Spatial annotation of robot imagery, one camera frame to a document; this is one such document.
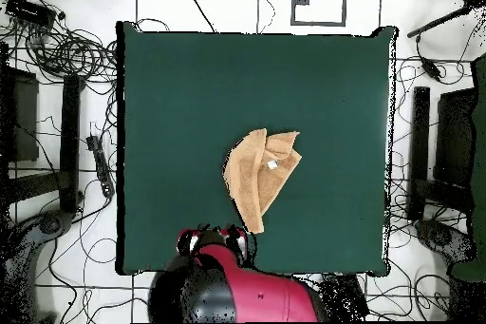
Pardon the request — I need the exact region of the tan terry towel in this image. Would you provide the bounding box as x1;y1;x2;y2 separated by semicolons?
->
222;127;303;235

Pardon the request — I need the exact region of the dark flat panel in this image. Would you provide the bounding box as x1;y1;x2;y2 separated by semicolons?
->
0;67;40;163
433;87;477;188

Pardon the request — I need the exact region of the dark green table cloth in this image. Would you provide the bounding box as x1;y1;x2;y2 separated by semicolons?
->
115;20;398;276

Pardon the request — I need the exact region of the black power strip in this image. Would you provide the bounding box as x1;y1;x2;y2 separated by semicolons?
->
85;134;116;199

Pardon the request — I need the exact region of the black upright bar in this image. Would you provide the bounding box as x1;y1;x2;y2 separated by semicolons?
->
407;86;431;220
59;74;83;213

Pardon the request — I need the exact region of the dark round stand base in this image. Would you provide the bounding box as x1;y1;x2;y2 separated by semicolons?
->
415;219;477;264
0;209;74;323

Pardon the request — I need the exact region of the black power adapter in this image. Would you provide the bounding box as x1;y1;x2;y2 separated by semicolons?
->
415;34;443;82

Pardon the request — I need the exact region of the green hanging cloth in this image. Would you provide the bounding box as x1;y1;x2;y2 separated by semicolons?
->
451;53;486;283

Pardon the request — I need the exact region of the black tripod pole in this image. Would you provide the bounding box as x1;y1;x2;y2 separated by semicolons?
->
406;0;486;39

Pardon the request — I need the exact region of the black electronics box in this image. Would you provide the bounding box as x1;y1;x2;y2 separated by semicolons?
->
5;0;57;29

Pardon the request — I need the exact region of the grey square frame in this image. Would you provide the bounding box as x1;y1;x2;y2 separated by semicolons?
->
290;0;348;28

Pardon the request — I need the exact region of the long black cable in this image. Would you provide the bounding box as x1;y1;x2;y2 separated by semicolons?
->
177;0;216;33

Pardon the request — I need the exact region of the black cable bundle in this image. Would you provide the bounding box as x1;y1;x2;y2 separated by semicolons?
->
0;0;119;93

